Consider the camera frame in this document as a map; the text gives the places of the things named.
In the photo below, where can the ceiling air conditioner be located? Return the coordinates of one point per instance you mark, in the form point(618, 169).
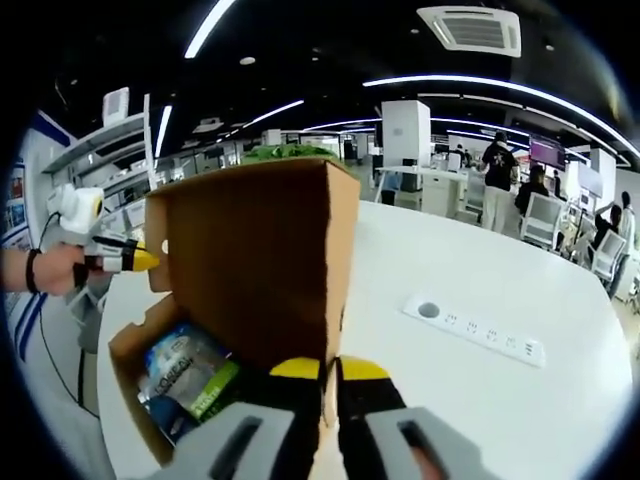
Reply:
point(472, 30)

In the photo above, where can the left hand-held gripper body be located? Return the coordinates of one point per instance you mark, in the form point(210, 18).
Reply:
point(75, 210)

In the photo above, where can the person's grey clothing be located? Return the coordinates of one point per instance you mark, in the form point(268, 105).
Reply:
point(90, 325)

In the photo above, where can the black wristband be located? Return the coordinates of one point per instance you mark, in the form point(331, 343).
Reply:
point(32, 270)

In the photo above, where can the white square column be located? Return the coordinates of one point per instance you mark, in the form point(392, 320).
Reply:
point(405, 132)

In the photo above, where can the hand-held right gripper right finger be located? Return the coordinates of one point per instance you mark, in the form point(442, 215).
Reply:
point(370, 415)

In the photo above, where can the green potted plant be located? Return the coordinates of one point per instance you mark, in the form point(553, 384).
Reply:
point(280, 150)

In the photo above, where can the white office chair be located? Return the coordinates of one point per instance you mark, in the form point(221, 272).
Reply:
point(610, 255)
point(542, 220)

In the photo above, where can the white office desk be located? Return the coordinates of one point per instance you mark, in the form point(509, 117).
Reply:
point(430, 187)

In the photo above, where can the person's left hand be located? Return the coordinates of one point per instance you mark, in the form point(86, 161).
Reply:
point(62, 270)

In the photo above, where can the curved ceiling light strip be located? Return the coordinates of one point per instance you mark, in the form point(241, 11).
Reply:
point(480, 82)
point(207, 27)

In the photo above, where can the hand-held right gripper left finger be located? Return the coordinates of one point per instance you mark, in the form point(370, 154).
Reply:
point(280, 425)

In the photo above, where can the silver green soft pouch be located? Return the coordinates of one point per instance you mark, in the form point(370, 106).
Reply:
point(185, 370)

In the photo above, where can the white table power strip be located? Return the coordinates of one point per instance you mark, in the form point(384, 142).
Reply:
point(475, 330)

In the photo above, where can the brown cardboard shoe box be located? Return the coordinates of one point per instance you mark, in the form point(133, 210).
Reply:
point(250, 260)

